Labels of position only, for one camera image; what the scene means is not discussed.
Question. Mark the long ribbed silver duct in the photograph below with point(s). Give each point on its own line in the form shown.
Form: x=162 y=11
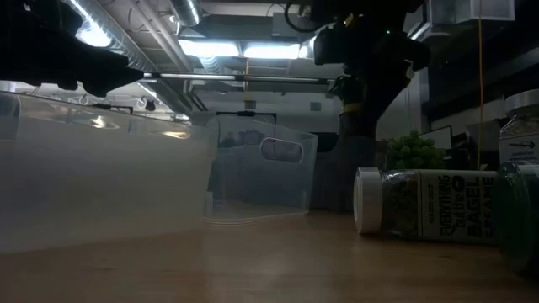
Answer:
x=126 y=46

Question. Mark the bright rectangular light panel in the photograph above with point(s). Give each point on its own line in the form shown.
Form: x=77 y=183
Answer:
x=273 y=51
x=210 y=48

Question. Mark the green succulent plant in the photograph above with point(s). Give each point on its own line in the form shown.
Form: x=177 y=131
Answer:
x=414 y=151

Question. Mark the dark computer monitor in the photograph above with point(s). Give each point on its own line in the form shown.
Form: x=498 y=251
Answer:
x=440 y=136

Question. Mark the round silver air duct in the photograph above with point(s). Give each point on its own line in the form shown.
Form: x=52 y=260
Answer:
x=187 y=12

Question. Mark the grey junction box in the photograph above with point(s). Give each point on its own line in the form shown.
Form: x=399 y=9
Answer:
x=285 y=25

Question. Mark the green glass spice jar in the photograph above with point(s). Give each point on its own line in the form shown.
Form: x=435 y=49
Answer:
x=520 y=219

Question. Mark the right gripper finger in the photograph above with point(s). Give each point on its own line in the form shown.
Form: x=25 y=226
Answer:
x=387 y=97
x=345 y=90

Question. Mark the white-lidded bagel seasoning jar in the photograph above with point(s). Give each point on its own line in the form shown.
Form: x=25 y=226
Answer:
x=522 y=143
x=455 y=206

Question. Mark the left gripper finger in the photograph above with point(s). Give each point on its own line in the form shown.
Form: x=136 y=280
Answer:
x=103 y=59
x=109 y=80

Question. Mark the clear plastic bin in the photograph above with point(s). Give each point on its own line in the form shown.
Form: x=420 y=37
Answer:
x=105 y=181
x=252 y=185

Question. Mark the dark jar yellow lid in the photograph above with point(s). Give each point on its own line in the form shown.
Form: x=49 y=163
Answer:
x=326 y=181

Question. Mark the black rectangular bracket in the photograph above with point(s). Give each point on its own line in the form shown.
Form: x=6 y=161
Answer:
x=111 y=106
x=246 y=113

